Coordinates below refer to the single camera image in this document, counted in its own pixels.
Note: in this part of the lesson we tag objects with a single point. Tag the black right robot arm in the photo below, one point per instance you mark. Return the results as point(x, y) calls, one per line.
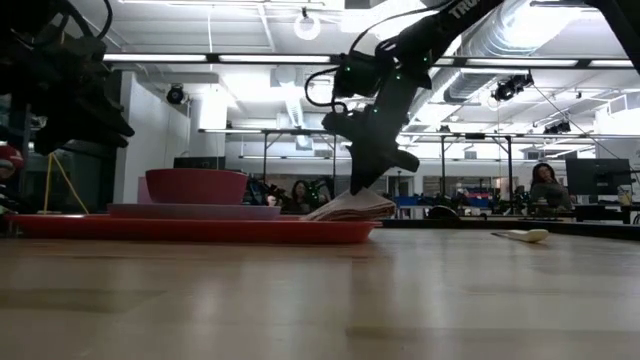
point(435, 30)

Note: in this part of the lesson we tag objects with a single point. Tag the black metal table frame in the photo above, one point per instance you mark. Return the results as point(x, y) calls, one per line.
point(600, 229)

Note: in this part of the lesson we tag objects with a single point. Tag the person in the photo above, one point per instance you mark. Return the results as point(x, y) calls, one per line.
point(300, 197)
point(7, 160)
point(547, 192)

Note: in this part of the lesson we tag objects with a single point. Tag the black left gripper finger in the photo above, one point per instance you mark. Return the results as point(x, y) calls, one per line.
point(80, 141)
point(112, 122)

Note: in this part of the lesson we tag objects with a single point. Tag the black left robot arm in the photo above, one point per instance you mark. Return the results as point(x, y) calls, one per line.
point(30, 20)

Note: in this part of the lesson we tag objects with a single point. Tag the beige napkin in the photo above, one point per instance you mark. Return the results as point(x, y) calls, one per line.
point(355, 207)

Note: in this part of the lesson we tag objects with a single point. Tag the black ceiling spotlight cluster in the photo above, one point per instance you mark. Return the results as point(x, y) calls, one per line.
point(510, 87)

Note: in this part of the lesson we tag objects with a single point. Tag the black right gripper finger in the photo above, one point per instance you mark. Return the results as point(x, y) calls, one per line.
point(360, 177)
point(378, 172)

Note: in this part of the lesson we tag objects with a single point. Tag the ceiling light bar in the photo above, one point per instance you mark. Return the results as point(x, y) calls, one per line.
point(150, 58)

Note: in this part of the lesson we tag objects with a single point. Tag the red plastic tray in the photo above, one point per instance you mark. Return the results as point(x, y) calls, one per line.
point(200, 231)

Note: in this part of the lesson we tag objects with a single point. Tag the lilac plastic plate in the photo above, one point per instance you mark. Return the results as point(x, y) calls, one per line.
point(200, 211)

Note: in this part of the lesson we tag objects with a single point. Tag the black computer monitor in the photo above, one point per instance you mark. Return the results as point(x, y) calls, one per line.
point(200, 162)
point(597, 177)

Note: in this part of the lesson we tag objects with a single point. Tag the pink plastic bowl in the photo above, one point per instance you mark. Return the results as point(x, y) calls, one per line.
point(195, 186)

